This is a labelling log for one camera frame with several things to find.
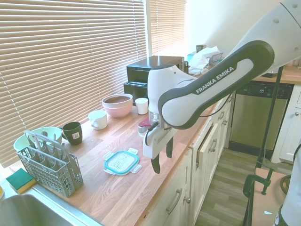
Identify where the white plastic bag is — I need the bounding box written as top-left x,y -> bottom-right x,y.
188,46 -> 223,76

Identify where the grey plastic cutlery basket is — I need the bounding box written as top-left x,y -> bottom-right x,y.
16,130 -> 85,198

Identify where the white bowl with brown inside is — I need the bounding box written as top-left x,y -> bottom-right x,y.
102,93 -> 133,109

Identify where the black camera stand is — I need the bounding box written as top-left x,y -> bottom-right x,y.
255,65 -> 283,169

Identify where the black mug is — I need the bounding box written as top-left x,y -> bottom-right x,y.
60,121 -> 84,146

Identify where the stainless steel dishwasher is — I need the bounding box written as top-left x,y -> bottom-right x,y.
229,81 -> 294,151

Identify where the dark green clamp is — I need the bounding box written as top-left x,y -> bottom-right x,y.
243,167 -> 275,200

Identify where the long metal cabinet handle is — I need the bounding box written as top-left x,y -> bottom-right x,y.
166,188 -> 183,215

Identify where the wide beige window blind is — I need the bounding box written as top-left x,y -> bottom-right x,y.
0,0 -> 148,169

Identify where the white corner cabinet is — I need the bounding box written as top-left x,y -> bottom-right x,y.
272,84 -> 301,164

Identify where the small white cup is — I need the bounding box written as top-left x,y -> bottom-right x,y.
135,97 -> 149,115

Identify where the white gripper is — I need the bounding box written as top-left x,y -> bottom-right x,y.
142,126 -> 176,175

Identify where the green yellow sponge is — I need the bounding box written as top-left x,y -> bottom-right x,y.
6,168 -> 37,194

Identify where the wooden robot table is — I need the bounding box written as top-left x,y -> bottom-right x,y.
244,167 -> 301,226

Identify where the long white base cabinet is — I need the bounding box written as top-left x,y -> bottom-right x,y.
143,94 -> 236,226

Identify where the narrow beige window blind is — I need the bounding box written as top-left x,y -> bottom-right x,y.
149,0 -> 186,56

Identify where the stainless steel sink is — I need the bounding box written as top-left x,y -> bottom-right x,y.
0,187 -> 104,226

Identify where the mint green bowl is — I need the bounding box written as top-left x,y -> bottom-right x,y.
13,126 -> 63,153

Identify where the clear lid with teal seal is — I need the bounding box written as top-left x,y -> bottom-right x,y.
103,147 -> 143,176

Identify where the white mug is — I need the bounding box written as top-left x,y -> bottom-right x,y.
88,110 -> 108,130

